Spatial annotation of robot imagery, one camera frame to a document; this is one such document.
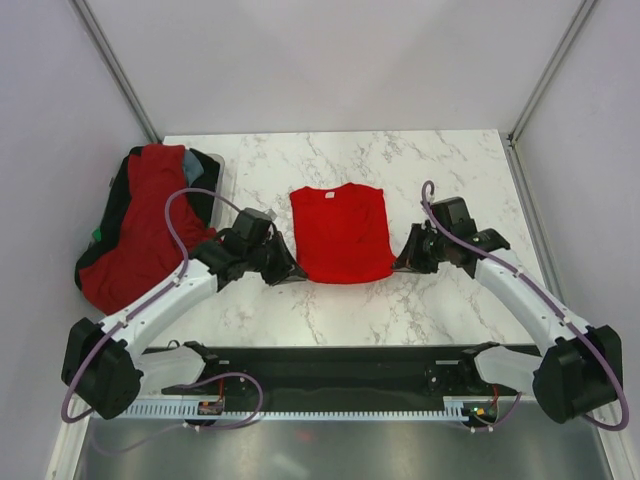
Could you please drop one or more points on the bright red t shirt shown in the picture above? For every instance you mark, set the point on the bright red t shirt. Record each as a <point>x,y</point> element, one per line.
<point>342,234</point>

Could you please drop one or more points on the dark red t shirt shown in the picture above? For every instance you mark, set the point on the dark red t shirt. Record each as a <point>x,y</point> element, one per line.
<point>146,252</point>

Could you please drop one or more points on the left aluminium frame post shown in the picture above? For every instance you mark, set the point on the left aluminium frame post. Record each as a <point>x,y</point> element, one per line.
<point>103,46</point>

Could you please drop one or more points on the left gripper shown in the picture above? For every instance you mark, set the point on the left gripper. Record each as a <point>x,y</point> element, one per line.
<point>287,268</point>

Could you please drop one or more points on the blue grey garment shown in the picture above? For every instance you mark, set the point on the blue grey garment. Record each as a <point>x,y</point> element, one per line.
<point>192,167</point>

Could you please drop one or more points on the aluminium frame post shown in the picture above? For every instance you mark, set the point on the aluminium frame post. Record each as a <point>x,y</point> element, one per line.
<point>569,37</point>
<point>103,46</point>

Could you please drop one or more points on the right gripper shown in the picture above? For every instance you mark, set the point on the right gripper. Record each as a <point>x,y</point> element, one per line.
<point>410,259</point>

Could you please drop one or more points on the right aluminium frame post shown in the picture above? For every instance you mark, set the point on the right aluminium frame post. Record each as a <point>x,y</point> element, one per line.
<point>569,37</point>

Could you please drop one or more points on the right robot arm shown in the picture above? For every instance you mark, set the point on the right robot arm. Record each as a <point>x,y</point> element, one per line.
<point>578,371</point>

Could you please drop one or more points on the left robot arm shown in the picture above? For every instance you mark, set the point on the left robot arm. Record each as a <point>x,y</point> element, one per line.
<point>106,363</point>

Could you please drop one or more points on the black garment in pile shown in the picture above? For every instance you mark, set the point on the black garment in pile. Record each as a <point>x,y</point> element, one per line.
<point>118,203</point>

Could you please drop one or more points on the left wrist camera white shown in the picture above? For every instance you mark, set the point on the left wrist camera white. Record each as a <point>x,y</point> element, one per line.
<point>272,215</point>

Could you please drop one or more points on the white cable duct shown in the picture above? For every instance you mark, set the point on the white cable duct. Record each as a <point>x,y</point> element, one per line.
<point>182,408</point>

